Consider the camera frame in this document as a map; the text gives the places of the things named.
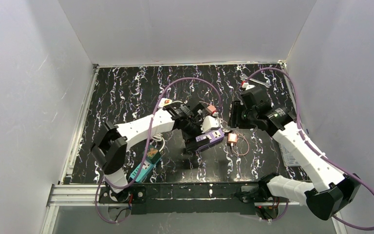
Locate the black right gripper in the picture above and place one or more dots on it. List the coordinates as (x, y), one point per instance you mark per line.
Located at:
(236, 114)

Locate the white power strip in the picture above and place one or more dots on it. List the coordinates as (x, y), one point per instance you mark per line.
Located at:
(165, 101)

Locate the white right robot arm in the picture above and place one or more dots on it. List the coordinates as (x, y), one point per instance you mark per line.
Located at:
(329, 189)

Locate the silver wrench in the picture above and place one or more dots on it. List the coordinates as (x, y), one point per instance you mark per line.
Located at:
(244, 77)

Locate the purple power strip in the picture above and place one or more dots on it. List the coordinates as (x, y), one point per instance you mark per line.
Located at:
(209, 139)

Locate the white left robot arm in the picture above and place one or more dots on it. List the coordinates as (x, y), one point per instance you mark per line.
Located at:
(110, 144)

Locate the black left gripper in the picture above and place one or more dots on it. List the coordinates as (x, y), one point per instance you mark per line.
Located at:
(193, 132)

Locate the teal power strip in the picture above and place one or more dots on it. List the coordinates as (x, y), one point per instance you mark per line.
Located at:
(144, 170)

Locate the green dragon socket cube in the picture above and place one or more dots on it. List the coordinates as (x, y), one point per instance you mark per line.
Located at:
(153, 155)

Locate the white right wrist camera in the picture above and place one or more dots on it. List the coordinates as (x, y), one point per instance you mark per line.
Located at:
(246, 86)

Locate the clear plastic parts box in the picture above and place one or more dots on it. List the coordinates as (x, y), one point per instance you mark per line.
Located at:
(287, 157)

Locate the pink small plug adapter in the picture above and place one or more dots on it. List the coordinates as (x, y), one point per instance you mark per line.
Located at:
(211, 109)

